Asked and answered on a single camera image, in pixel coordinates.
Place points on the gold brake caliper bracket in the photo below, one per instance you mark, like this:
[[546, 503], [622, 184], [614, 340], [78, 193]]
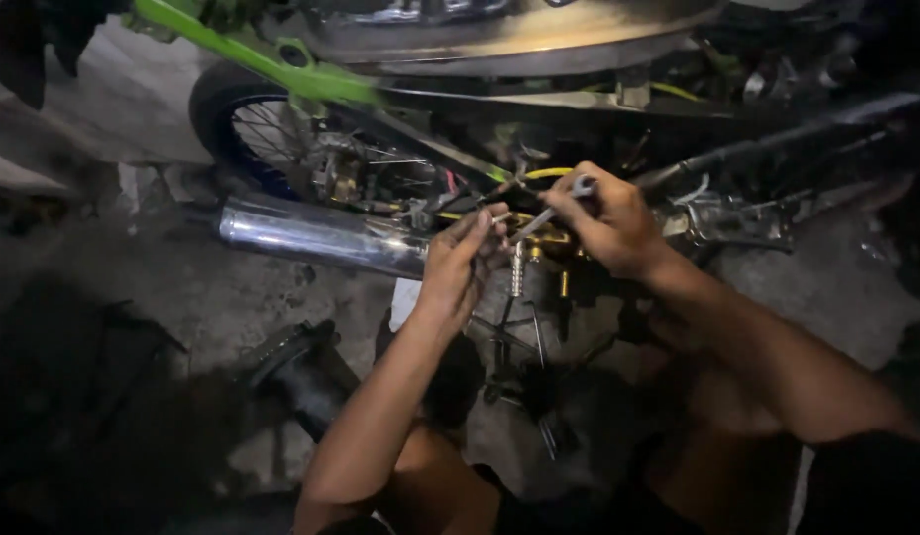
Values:
[[553, 241]]

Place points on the green motorcycle frame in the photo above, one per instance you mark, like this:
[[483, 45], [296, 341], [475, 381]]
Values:
[[259, 56]]

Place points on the spoked motorcycle wheel blue rim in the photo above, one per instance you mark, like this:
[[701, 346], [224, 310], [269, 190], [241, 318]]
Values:
[[259, 126]]

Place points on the person's left hand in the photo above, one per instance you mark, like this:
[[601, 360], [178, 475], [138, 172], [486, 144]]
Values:
[[452, 256]]

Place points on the chrome exhaust pipe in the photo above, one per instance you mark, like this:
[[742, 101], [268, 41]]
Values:
[[322, 236]]

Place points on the pile of tools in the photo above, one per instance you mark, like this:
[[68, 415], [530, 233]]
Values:
[[523, 371]]

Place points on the person's right hand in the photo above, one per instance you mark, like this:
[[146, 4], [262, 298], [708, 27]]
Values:
[[616, 223]]

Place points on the silver combination wrench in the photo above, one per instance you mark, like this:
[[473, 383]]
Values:
[[553, 208]]

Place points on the person's right fingers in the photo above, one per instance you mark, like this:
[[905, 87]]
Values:
[[571, 197]]

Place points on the black swingarm tube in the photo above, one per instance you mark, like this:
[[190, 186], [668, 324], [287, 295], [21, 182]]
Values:
[[779, 141]]

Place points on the black shock absorber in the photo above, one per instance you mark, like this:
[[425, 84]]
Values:
[[304, 375]]

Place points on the chrome engine bracket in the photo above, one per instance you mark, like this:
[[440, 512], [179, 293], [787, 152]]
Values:
[[735, 219]]

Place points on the silver knurled footpeg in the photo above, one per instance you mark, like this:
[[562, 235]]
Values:
[[517, 269]]

